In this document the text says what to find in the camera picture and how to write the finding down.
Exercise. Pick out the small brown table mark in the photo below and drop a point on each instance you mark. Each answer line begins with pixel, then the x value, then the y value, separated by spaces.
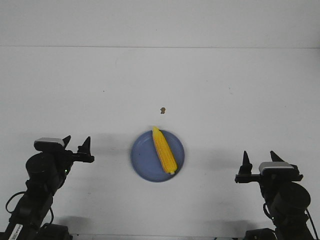
pixel 163 110

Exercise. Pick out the blue round plate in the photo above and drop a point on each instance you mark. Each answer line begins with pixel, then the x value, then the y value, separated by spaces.
pixel 145 161

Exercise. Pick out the yellow corn cob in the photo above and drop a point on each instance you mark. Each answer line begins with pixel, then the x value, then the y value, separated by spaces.
pixel 164 152

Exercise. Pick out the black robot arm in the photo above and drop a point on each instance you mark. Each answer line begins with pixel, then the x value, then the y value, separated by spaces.
pixel 47 171
pixel 286 202

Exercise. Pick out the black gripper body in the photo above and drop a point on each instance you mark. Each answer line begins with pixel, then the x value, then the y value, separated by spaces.
pixel 67 159
pixel 270 182

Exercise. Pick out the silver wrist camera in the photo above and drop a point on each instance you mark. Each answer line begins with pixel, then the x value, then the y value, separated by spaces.
pixel 49 144
pixel 274 166

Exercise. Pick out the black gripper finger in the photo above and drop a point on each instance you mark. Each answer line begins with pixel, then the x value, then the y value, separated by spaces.
pixel 246 167
pixel 85 148
pixel 275 157
pixel 66 141

